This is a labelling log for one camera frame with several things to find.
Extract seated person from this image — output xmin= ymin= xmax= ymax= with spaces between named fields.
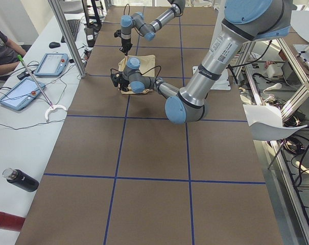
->
xmin=0 ymin=31 xmax=27 ymax=75

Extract black computer mouse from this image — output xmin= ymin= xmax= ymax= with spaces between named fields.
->
xmin=49 ymin=42 xmax=61 ymax=48

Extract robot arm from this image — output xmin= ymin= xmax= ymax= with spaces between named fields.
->
xmin=114 ymin=0 xmax=185 ymax=56
xmin=111 ymin=0 xmax=296 ymax=124

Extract black monitor stand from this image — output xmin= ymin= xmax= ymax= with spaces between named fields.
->
xmin=82 ymin=0 xmax=102 ymax=33

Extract far blue teach pendant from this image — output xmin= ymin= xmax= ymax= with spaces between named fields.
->
xmin=34 ymin=53 xmax=69 ymax=77

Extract red bottle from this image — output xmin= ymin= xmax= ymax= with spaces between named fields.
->
xmin=0 ymin=211 xmax=25 ymax=232

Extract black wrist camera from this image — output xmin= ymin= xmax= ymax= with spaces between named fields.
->
xmin=114 ymin=30 xmax=122 ymax=38
xmin=110 ymin=68 xmax=121 ymax=87

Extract near blue teach pendant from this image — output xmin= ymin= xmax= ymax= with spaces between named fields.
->
xmin=0 ymin=78 xmax=41 ymax=111

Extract beige long-sleeve printed shirt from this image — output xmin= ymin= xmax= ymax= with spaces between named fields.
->
xmin=118 ymin=55 xmax=155 ymax=95

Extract black thermos bottle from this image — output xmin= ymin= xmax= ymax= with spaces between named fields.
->
xmin=2 ymin=168 xmax=39 ymax=192

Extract white hook reacher stick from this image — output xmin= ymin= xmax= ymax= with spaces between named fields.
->
xmin=17 ymin=55 xmax=67 ymax=122

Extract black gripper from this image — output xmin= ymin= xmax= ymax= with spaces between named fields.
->
xmin=120 ymin=36 xmax=132 ymax=56
xmin=120 ymin=74 xmax=132 ymax=92

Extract black keyboard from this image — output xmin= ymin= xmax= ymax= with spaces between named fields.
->
xmin=66 ymin=19 xmax=81 ymax=41

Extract aluminium frame post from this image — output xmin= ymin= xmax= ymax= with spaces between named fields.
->
xmin=48 ymin=0 xmax=86 ymax=78

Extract blue teach pendant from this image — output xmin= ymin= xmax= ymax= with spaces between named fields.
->
xmin=0 ymin=78 xmax=41 ymax=111
xmin=34 ymin=53 xmax=69 ymax=77

